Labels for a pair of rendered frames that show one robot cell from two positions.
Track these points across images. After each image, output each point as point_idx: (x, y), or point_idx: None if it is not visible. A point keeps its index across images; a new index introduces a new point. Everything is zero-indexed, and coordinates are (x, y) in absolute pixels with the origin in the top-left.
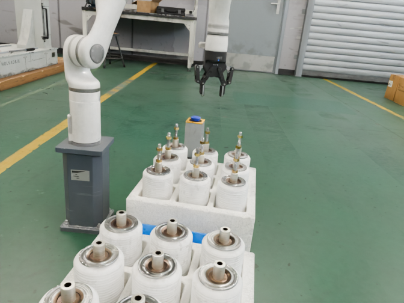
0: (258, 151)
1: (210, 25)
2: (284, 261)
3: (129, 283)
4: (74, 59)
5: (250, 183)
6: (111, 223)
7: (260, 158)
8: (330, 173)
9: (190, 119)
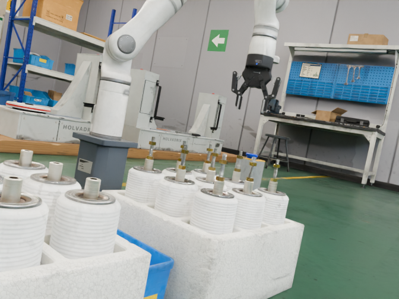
0: (378, 254)
1: (254, 26)
2: None
3: None
4: (107, 48)
5: (272, 227)
6: (16, 162)
7: (372, 260)
8: None
9: (244, 156)
